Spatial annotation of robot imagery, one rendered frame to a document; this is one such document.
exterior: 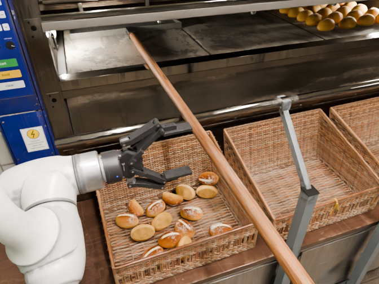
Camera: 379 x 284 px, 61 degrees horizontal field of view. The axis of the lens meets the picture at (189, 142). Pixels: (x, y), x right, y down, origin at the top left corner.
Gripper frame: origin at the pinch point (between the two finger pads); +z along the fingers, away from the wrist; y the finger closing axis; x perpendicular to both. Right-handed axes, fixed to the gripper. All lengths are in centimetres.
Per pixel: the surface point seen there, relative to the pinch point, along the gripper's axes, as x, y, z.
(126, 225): -31, 58, -16
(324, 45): -54, 2, 86
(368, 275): -1, 120, 109
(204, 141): -1.0, -0.5, 5.3
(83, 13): -41, -24, -16
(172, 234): -18, 55, 1
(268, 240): 30.2, 0.1, 4.9
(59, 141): -18.7, 2.6, -29.6
